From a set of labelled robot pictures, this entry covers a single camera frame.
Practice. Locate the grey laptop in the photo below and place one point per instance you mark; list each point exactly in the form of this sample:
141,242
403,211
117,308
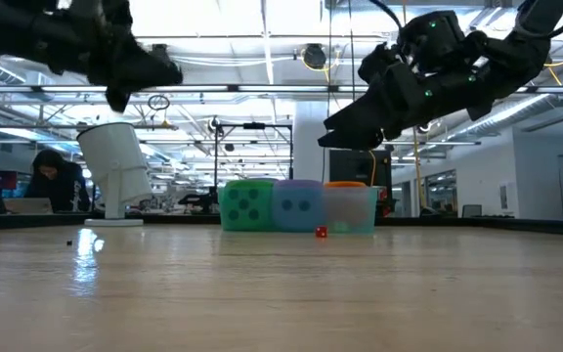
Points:
30,205

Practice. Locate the black background monitor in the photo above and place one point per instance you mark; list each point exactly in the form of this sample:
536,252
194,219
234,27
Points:
355,168

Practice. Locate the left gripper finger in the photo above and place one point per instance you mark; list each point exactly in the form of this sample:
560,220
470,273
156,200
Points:
115,88
140,61

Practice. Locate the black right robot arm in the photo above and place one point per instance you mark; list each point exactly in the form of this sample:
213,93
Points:
516,63

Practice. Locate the orange foam die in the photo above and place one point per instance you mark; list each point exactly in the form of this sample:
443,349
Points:
345,184

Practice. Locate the green foam die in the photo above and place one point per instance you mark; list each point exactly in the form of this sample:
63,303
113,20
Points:
245,205

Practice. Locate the black aluminium table frame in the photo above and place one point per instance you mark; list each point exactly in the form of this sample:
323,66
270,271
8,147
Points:
457,225

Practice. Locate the tiny red die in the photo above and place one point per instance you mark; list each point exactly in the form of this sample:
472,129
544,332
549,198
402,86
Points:
321,232

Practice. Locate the black round ceiling fixture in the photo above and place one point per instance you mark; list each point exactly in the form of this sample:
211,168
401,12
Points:
315,55

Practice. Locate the person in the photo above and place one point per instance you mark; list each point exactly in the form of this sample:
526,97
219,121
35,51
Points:
61,186

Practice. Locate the white cylindrical camera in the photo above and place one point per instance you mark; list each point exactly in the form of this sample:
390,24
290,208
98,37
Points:
115,156

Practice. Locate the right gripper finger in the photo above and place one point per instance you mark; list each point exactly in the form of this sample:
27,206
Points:
359,117
355,138

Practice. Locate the purple foam die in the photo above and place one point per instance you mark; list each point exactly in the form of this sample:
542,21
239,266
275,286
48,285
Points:
297,195

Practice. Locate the black background frame rig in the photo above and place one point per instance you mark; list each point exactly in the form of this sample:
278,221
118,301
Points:
254,126

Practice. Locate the black background robot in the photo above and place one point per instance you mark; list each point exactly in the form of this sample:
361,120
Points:
201,200

